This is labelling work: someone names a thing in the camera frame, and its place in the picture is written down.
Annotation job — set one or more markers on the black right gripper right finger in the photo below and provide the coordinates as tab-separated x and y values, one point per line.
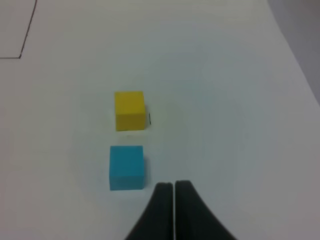
193	219

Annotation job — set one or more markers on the blue cube block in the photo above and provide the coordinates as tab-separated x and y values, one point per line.
126	168

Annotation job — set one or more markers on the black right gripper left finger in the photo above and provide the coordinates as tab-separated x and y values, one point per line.
156	222

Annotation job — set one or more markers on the yellow cube block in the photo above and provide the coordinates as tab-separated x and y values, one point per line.
130	111

